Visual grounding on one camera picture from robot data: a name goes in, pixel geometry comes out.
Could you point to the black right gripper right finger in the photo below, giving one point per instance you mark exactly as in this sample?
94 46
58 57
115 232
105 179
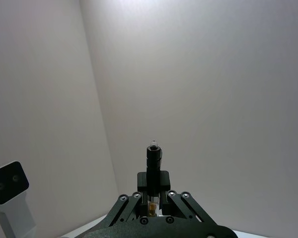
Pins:
182 207

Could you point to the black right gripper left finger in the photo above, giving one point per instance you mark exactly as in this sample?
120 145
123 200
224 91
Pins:
129 208

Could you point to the black tool with clear tip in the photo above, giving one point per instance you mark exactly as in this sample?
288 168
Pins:
154 161

